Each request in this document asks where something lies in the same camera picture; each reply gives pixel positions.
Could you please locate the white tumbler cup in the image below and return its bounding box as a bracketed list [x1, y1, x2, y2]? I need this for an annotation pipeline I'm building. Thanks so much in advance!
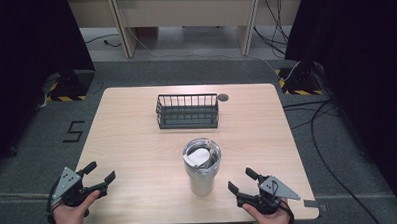
[181, 136, 223, 198]

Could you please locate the beige office desk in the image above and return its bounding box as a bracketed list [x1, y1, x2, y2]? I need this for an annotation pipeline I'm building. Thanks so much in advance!
[66, 0, 309, 63]

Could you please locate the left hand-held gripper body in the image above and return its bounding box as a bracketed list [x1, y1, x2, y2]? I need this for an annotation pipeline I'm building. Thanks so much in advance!
[49, 165, 109, 208]

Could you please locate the black stand base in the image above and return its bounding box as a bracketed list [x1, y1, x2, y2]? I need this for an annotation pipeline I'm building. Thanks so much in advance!
[277, 61, 324, 97]
[46, 69, 97, 103]

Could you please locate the grey tape piece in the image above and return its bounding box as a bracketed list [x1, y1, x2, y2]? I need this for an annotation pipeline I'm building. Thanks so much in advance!
[303, 199, 328, 213]

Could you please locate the person's left hand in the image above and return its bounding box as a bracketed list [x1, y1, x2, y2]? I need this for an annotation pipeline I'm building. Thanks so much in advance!
[51, 189, 102, 224]

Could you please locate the black floor cable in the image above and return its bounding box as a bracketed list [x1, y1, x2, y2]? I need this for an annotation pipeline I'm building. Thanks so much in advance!
[308, 99, 383, 224]
[84, 34, 122, 50]

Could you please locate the black wrist strap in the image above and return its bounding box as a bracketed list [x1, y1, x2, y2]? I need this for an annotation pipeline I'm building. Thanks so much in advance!
[279, 200, 295, 224]

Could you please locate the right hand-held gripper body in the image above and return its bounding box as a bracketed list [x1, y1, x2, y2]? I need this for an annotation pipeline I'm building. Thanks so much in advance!
[235, 173, 302, 217]

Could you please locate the black wire basket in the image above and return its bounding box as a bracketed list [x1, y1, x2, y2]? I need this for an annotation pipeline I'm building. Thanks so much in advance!
[154, 91, 220, 131]

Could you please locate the person's right hand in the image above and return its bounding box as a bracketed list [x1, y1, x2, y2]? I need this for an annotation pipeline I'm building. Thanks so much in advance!
[241, 198, 291, 224]

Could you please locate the black cable bundle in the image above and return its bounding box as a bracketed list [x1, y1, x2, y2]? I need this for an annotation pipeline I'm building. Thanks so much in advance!
[252, 0, 291, 58]

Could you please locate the black curtain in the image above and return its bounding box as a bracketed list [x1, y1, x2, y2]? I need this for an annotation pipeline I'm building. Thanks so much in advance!
[282, 0, 397, 224]
[0, 0, 99, 172]

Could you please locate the wooden desk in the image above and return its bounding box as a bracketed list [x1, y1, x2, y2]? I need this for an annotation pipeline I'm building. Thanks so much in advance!
[73, 80, 320, 224]

